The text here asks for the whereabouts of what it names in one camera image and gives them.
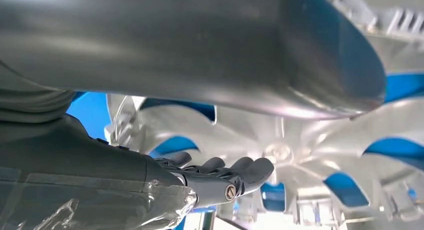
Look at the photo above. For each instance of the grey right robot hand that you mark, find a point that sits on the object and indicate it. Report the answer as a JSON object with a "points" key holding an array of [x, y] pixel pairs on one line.
{"points": [[82, 175]]}

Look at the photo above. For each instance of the blue metal shelf rack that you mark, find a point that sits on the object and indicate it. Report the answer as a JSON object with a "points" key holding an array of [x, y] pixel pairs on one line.
{"points": [[89, 116]]}

